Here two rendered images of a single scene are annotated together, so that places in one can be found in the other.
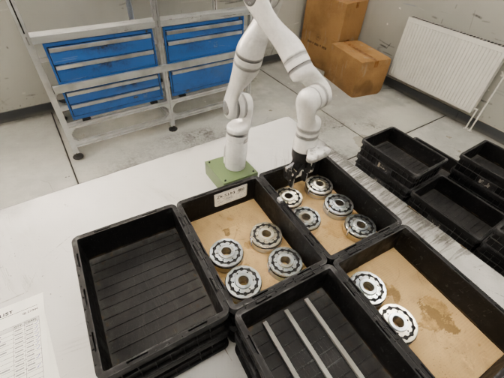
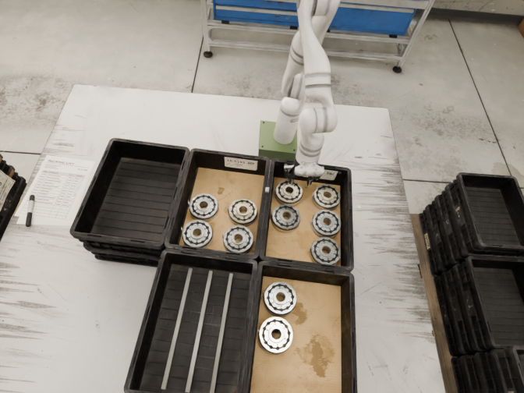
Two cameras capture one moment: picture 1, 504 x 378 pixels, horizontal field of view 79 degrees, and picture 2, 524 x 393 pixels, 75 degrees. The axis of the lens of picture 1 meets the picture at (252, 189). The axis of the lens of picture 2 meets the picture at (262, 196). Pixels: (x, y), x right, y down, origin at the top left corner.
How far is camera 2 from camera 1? 0.53 m
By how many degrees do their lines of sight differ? 25
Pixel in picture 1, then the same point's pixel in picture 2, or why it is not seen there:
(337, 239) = (299, 249)
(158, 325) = (129, 226)
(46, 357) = (75, 203)
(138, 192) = (197, 119)
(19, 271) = (91, 139)
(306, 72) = (314, 94)
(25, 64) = not seen: outside the picture
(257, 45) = not seen: hidden behind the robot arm
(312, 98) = (306, 122)
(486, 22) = not seen: outside the picture
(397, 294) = (302, 319)
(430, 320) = (308, 353)
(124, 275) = (133, 180)
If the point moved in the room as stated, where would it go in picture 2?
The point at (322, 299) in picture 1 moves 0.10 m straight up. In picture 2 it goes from (243, 282) to (244, 273)
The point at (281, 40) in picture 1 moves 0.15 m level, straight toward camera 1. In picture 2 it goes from (306, 54) to (268, 82)
